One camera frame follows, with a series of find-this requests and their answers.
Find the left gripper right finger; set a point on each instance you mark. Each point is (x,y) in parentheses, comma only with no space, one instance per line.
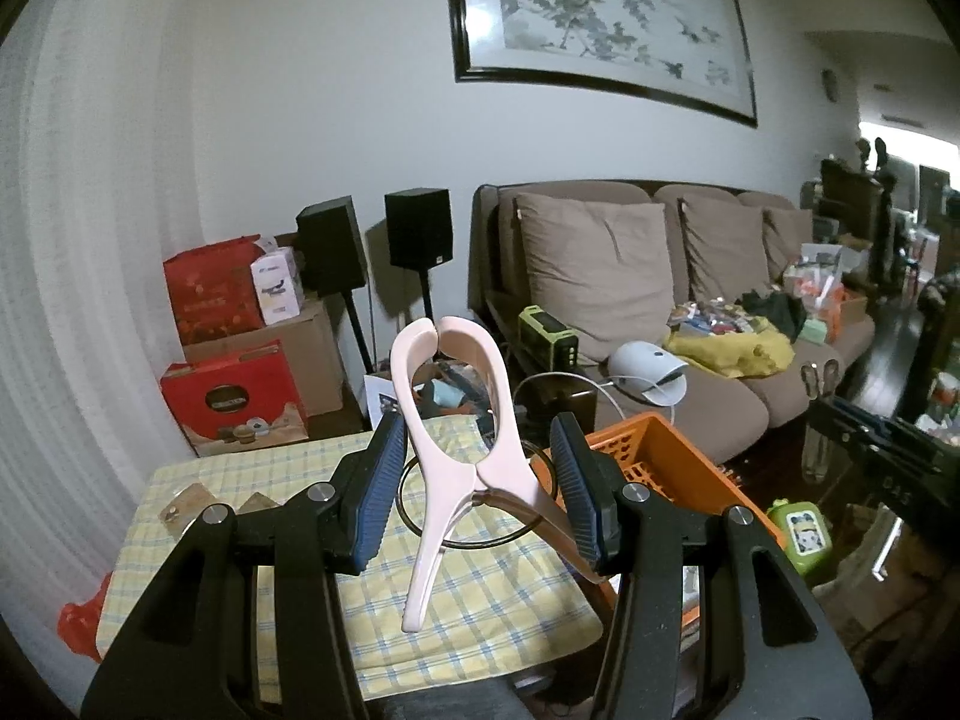
(766,648)

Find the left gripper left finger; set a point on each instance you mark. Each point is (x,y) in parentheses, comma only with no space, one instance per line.
(243,619)

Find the grey clothes clip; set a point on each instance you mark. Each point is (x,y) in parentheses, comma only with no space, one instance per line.
(820,380)

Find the olive card packet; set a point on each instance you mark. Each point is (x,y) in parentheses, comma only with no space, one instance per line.
(255,503)

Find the red plastic bag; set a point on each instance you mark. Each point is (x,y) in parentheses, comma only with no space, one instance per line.
(78,623)

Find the green frog container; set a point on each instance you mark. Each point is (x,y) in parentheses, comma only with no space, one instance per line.
(808,542)

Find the tan boxed packet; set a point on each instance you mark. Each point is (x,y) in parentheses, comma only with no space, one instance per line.
(184,508)

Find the yellow cloth on sofa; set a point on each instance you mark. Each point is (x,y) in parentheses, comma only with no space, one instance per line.
(735,355)

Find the orange plastic basket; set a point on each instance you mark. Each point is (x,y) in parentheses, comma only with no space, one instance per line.
(650,451)

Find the red collection gift box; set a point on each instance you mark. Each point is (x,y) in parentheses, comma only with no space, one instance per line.
(242,401)

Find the yellow checked tablecloth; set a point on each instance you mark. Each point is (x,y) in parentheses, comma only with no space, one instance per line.
(504,604)

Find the far beige cushion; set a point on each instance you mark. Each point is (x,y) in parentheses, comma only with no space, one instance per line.
(784,234)

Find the white nail lamp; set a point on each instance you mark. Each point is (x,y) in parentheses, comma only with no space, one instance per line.
(647,372)

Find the middle beige cushion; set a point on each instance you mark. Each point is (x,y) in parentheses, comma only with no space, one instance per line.
(724,248)

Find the brown cardboard box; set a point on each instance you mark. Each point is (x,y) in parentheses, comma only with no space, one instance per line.
(308,342)

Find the red gift box upper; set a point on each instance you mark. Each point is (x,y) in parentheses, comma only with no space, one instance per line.
(211,290)

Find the large beige cushion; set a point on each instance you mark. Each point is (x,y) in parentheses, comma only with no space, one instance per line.
(602,268)

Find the small pink white box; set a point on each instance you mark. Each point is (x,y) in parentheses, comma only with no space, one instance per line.
(275,277)

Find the green black power station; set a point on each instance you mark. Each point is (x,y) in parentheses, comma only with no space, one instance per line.
(547,340)

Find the left black speaker on stand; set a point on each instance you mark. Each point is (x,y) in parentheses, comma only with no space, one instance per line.
(333,260)

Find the black speaker on stand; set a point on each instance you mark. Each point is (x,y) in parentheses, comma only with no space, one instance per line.
(420,234)
(333,260)

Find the right black speaker on stand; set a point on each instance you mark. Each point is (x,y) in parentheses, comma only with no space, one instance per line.
(420,234)

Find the framed ink painting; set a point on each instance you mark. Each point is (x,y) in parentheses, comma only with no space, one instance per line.
(691,53)

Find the white curtain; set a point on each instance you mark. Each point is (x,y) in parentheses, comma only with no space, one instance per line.
(98,189)

